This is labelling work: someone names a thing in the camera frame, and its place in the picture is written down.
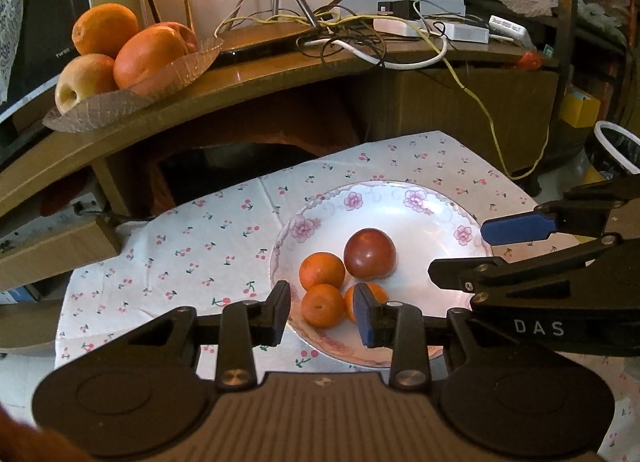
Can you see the yellow box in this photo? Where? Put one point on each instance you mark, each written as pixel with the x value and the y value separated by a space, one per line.
pixel 580 109

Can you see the white-rimmed trash bin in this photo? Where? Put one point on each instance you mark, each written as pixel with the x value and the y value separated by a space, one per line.
pixel 607 141

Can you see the black plug adapter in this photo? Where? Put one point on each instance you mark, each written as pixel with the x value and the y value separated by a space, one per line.
pixel 400 8

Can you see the white lace cloth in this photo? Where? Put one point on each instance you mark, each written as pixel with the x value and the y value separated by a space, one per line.
pixel 12 16

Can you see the round orange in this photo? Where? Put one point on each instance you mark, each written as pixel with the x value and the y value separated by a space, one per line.
pixel 104 29

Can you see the small red object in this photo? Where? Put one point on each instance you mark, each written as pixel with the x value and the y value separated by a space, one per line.
pixel 530 60

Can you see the floral white plate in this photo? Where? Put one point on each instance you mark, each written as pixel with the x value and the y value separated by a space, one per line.
pixel 430 227

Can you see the wooden desk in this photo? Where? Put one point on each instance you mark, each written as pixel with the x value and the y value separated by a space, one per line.
pixel 280 71

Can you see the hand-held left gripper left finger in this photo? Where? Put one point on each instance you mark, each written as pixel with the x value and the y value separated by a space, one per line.
pixel 279 314

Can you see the wooden board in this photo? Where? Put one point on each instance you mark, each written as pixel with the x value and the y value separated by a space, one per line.
pixel 55 252

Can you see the black router with antennas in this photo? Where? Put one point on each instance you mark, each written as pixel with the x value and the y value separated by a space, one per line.
pixel 260 39

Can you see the white labelled device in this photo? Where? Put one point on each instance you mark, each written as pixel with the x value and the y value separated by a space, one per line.
pixel 507 25

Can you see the cherry print tablecloth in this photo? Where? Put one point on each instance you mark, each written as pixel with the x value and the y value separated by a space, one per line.
pixel 200 242

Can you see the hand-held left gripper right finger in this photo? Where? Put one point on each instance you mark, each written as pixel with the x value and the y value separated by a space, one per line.
pixel 364 319

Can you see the leaf-shaped glass dish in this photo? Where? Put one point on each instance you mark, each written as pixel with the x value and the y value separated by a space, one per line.
pixel 165 74

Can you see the yellow-red apple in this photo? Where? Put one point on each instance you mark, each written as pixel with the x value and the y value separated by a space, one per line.
pixel 82 81

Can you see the small orange mandarin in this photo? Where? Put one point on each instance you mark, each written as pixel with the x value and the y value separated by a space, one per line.
pixel 380 294
pixel 322 307
pixel 321 270

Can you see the white power strip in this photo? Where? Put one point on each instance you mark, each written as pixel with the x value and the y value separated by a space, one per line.
pixel 397 27
pixel 467 32

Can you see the red apple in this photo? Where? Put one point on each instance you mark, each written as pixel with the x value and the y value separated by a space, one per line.
pixel 186 36

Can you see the large orange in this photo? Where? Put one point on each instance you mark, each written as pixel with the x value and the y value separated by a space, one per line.
pixel 147 59

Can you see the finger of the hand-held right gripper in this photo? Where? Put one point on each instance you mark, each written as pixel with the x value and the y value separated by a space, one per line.
pixel 517 229
pixel 500 274

